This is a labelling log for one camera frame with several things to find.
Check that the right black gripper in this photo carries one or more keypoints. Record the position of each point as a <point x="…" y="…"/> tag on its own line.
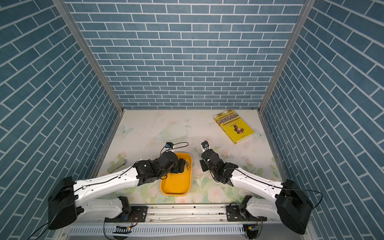
<point x="203" y="164"/>

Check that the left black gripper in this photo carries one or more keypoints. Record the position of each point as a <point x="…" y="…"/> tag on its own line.
<point x="177" y="169"/>

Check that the yellow plastic storage tray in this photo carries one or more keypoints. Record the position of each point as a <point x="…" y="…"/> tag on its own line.
<point x="178" y="185"/>

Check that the pile of silver screws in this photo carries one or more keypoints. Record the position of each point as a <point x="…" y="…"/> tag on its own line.
<point x="187" y="165"/>

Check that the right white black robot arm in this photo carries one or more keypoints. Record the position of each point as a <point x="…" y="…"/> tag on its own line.
<point x="289" y="202"/>

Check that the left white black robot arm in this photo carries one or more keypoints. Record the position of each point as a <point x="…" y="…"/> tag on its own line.
<point x="66" y="202"/>

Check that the yellow paperback book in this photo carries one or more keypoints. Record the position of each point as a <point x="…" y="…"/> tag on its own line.
<point x="234" y="126"/>

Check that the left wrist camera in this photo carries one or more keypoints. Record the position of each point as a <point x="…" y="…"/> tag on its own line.
<point x="169" y="146"/>

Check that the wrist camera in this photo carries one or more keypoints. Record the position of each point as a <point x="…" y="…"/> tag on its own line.
<point x="205" y="146"/>
<point x="169" y="146"/>

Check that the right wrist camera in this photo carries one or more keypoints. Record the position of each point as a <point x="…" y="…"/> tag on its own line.
<point x="205" y="146"/>

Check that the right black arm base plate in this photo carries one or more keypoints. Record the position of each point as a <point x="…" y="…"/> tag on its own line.
<point x="236" y="214"/>

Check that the aluminium mounting rail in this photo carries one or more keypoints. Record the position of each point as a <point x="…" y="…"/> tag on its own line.
<point x="195" y="214"/>

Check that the white slotted cable duct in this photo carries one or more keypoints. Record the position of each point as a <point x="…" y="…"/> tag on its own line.
<point x="157" y="230"/>

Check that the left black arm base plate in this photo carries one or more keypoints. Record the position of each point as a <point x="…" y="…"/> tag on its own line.
<point x="137" y="214"/>

